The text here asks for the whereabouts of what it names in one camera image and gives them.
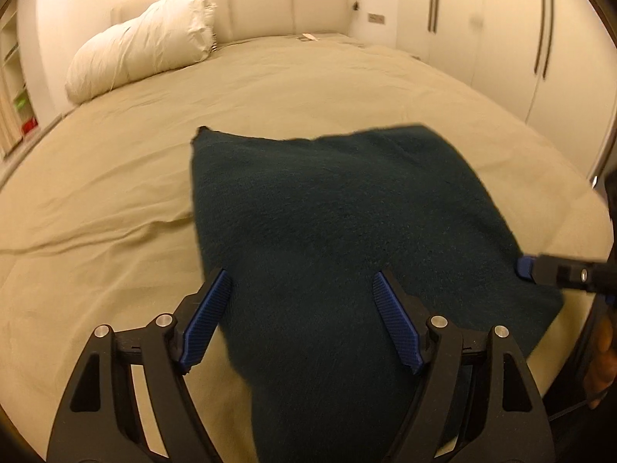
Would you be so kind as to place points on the white open shelf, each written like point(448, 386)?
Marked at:
point(14, 87)

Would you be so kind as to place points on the small white tag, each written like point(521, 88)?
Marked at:
point(307, 37)

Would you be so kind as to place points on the person's right hand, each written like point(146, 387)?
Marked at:
point(600, 352)

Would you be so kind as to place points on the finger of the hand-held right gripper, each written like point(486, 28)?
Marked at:
point(559, 272)

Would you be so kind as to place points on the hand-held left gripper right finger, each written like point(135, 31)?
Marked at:
point(397, 320)

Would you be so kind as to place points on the white wardrobe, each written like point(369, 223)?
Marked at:
point(491, 48)

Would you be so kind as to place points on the wall socket plate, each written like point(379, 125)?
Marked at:
point(376, 19)

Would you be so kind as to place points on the dark green knit sweater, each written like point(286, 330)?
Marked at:
point(328, 231)

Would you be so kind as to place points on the cream padded headboard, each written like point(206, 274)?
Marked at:
point(270, 2)

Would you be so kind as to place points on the beige bed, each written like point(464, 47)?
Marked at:
point(120, 178)

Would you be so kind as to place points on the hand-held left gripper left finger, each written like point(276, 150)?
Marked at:
point(205, 318)

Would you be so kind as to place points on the white pillow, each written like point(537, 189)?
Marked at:
point(140, 43)

